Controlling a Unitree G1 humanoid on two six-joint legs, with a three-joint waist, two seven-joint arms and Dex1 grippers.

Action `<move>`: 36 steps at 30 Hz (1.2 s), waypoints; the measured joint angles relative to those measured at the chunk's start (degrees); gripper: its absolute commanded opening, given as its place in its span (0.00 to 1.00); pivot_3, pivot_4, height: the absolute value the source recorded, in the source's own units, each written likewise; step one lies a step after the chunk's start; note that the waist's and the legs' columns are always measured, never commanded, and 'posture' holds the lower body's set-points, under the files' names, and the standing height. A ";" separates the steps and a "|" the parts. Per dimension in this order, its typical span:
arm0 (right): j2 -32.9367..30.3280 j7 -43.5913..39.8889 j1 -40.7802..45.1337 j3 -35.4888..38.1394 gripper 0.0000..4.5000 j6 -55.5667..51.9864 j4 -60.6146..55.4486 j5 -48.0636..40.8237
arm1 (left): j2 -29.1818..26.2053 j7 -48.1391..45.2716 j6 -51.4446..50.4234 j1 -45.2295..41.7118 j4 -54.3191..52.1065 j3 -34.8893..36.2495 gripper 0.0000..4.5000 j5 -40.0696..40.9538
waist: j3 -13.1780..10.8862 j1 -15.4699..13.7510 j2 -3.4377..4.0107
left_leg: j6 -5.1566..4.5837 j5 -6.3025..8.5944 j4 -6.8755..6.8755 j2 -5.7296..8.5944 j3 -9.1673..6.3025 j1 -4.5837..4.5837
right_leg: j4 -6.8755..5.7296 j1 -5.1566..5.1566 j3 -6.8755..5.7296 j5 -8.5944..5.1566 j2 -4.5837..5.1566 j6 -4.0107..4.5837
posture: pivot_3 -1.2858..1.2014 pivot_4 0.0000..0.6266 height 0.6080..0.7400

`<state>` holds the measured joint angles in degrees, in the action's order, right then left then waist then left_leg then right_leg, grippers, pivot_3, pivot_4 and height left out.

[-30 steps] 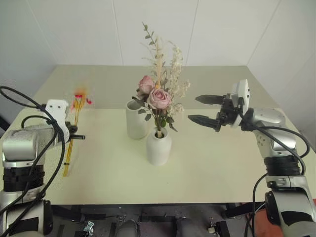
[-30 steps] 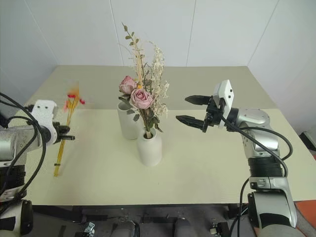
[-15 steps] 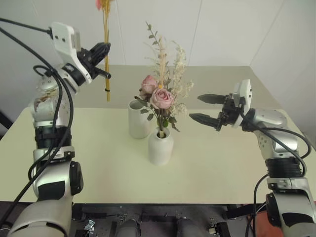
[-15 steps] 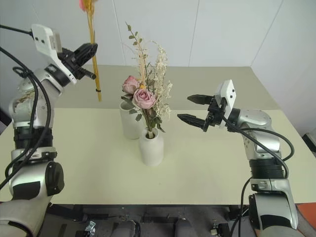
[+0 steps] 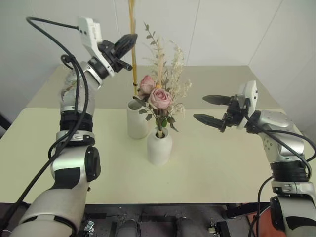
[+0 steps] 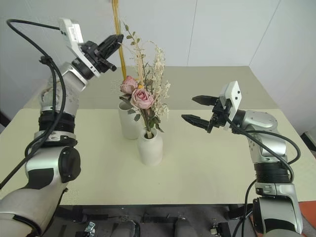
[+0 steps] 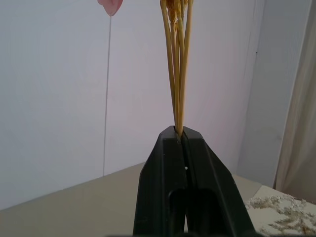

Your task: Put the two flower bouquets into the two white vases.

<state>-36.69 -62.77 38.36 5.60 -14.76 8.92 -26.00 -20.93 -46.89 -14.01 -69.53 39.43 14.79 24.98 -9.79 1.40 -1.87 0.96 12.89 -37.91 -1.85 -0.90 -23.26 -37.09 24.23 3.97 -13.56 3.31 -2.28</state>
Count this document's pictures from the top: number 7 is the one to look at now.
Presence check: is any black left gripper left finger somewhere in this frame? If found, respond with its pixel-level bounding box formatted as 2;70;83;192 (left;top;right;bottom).
132;125;189;235

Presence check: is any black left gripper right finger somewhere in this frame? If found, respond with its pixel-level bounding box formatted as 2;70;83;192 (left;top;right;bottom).
181;126;255;235

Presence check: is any yellow dried wheat bouquet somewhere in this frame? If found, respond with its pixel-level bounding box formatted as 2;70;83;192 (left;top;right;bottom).
159;0;194;145

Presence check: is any pink flower on thin stem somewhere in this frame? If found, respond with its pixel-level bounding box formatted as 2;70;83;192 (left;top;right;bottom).
97;0;124;177

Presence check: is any white patterned cloth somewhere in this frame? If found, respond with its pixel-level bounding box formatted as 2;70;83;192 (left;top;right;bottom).
243;193;316;237

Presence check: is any beige curtain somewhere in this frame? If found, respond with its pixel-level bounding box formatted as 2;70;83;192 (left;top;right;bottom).
272;24;316;201

